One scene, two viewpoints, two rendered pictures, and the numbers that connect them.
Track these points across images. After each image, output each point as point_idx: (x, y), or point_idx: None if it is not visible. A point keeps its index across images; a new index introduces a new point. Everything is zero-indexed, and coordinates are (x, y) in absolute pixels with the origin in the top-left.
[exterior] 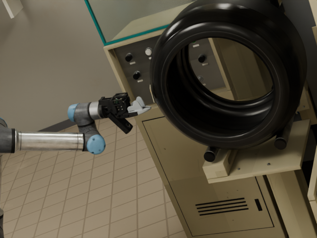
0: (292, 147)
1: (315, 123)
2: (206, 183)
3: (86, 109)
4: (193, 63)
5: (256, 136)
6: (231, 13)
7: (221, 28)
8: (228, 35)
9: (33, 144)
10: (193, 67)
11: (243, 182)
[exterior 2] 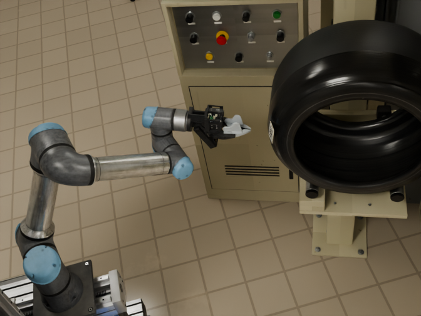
0: None
1: None
2: (243, 150)
3: (168, 121)
4: (267, 38)
5: (376, 190)
6: (412, 76)
7: (396, 94)
8: (401, 102)
9: (114, 175)
10: (265, 42)
11: None
